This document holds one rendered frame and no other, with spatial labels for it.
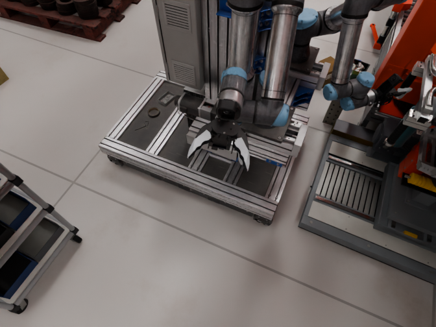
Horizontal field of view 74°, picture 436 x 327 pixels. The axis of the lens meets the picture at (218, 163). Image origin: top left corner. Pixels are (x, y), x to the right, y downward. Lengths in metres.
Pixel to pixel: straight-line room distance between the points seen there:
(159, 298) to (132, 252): 0.33
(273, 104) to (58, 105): 2.24
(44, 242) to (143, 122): 0.99
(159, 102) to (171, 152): 0.48
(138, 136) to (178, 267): 0.93
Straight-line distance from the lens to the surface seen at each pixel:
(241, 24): 1.06
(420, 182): 1.82
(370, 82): 1.48
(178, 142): 2.06
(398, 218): 2.04
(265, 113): 0.95
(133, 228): 2.03
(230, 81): 0.88
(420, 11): 1.88
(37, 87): 3.16
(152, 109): 2.29
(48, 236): 1.99
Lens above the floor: 1.83
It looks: 57 degrees down
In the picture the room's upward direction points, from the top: straight up
